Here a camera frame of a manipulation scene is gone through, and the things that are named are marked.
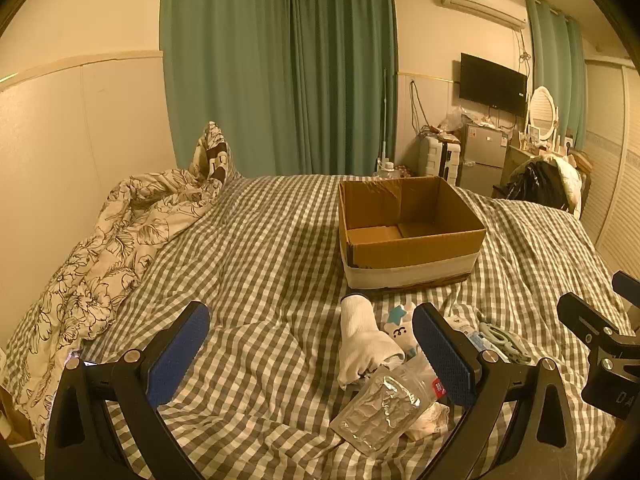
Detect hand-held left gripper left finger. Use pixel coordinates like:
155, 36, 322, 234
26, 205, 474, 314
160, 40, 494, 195
45, 301, 211, 480

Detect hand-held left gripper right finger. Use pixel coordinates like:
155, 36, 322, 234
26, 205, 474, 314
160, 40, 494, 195
412, 302, 593, 480

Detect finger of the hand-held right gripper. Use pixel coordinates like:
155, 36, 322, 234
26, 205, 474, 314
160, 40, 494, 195
612, 270, 640, 306
556, 292, 640, 361

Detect small white tube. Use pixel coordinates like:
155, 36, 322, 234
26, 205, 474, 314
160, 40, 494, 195
445, 315, 488, 356

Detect clear plastic bag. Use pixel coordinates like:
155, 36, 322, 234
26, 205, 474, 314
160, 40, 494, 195
370, 354, 451, 411

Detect white patterned sock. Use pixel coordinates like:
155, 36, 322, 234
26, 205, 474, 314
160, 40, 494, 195
382, 304, 422, 361

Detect clear plastic packet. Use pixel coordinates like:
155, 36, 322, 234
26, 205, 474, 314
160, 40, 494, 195
330, 372, 424, 457

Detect open cardboard box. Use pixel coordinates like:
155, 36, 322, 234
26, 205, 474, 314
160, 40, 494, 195
337, 176, 487, 292

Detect checkered bed sheet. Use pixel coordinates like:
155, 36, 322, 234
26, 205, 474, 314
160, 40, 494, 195
0, 174, 637, 480

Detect white louvered wardrobe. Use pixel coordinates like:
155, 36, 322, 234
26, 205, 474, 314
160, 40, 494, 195
580, 57, 640, 277

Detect floral quilt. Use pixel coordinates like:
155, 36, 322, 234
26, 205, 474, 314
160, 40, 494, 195
10, 121, 244, 443

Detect wooden dressing table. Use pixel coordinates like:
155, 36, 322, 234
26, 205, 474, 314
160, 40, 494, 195
492, 139, 593, 200

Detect brown cardboard piece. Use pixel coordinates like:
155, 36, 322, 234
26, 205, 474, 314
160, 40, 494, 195
0, 385, 37, 447

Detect silver mini fridge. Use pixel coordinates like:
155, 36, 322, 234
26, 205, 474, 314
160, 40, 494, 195
457, 124, 512, 192

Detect white oval mirror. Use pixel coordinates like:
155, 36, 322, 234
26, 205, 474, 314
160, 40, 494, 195
527, 86, 560, 144

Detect narrow green curtain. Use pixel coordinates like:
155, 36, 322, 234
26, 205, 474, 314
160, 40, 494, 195
526, 0, 587, 152

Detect crumpled plastic bag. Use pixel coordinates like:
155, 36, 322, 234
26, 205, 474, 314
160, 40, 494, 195
439, 109, 467, 134

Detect white pole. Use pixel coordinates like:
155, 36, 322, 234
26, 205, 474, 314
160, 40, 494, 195
381, 67, 390, 161

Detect green curtain panel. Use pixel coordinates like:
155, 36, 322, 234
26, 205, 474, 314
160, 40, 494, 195
281, 0, 400, 176
159, 0, 301, 177

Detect white air conditioner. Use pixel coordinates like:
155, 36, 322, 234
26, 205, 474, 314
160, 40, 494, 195
438, 0, 529, 31

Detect black wall television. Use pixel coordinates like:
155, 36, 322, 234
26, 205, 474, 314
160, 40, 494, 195
459, 53, 529, 117

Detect hanging black cable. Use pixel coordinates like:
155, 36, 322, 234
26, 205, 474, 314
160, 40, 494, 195
409, 79, 427, 134

